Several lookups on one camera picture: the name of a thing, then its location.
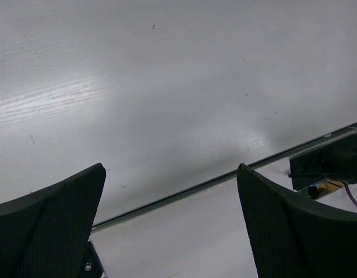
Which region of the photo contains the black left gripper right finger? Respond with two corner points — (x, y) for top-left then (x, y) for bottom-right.
(236, 164), (357, 277)

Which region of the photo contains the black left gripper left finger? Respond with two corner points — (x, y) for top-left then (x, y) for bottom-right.
(0, 163), (106, 277)

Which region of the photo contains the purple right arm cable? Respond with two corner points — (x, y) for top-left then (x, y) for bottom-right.
(344, 181), (357, 214)

